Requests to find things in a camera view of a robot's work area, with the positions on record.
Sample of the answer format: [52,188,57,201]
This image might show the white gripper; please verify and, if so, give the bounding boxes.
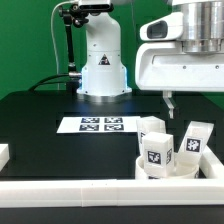
[135,41,224,119]

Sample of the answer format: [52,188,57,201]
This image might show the white round stool seat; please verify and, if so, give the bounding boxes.
[135,156,199,180]

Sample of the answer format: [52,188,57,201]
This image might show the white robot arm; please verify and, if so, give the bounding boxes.
[78,0,224,103]

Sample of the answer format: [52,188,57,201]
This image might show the white front fence bar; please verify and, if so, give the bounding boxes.
[0,179,224,208]

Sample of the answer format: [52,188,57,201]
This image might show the paper sheet with markers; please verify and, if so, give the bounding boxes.
[57,116,139,134]

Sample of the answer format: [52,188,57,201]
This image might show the white left fence bar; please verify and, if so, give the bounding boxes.
[0,144,10,171]

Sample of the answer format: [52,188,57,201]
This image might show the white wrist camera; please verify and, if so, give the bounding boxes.
[140,12,183,41]

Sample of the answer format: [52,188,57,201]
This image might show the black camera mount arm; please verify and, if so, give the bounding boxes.
[59,0,113,92]

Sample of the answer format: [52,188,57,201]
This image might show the black cables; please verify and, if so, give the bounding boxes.
[28,73,72,92]

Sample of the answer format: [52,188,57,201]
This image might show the white cable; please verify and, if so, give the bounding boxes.
[50,0,80,92]

